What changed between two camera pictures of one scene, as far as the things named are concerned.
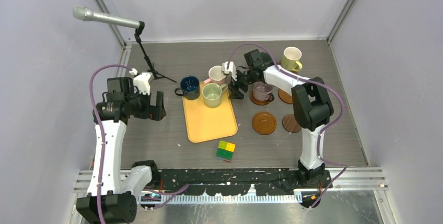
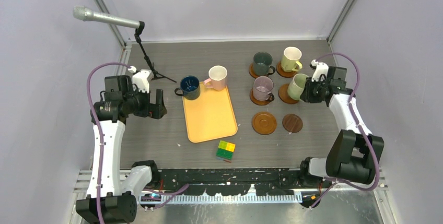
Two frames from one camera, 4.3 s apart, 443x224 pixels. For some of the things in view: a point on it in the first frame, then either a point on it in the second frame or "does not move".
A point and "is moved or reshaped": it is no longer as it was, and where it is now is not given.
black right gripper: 234,93 to 307,96
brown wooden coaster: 259,102 does not move
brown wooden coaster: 264,123 does not move
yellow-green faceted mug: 290,59 does not move
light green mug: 212,93 is moved or reshaped
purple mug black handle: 261,91 does not move
